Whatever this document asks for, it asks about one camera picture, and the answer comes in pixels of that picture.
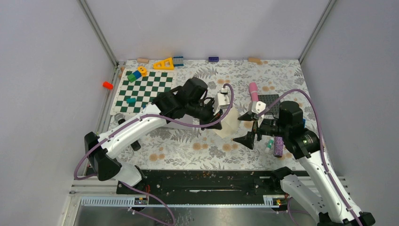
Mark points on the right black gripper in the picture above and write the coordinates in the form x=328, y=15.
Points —
x=247, y=140

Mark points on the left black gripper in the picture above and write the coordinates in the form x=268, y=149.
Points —
x=211, y=118

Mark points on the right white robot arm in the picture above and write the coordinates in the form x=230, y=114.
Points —
x=332, y=206

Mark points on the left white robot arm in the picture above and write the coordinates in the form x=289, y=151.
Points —
x=189, y=99

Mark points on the green white glue stick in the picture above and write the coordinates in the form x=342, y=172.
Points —
x=269, y=145

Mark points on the purple glitter microphone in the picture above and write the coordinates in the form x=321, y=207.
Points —
x=278, y=147

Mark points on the dark grey lego baseplate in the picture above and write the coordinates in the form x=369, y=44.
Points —
x=269, y=99

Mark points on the floral patterned table mat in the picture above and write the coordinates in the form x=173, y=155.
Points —
x=170, y=148

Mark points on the pink marker pen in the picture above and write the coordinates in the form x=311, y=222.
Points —
x=253, y=90

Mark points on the dark blue lego brick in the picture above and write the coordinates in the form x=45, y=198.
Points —
x=213, y=59

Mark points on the right wooden cylinder peg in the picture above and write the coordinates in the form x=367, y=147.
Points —
x=255, y=60

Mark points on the wooden cylinder peg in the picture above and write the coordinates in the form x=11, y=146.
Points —
x=143, y=60
x=255, y=60

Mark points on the yellow triangle toy block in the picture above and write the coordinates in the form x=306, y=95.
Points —
x=166, y=64

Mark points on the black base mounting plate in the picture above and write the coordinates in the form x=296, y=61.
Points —
x=211, y=187

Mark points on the teal small block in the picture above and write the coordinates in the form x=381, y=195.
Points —
x=131, y=101

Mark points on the green white chessboard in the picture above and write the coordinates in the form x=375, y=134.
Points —
x=144, y=90

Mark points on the blue cube block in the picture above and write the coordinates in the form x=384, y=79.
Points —
x=137, y=74

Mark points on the green cube block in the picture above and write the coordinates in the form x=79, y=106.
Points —
x=131, y=77

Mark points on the left wooden cylinder peg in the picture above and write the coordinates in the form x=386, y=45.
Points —
x=143, y=60

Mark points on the red cylinder block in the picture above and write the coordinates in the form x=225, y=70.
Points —
x=107, y=85

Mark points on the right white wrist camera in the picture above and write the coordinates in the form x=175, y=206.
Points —
x=256, y=111

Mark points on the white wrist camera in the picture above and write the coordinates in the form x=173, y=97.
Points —
x=256, y=111
x=221, y=101

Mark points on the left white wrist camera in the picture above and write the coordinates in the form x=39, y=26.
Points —
x=221, y=101

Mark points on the orange ring toy block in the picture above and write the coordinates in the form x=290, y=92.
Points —
x=142, y=70

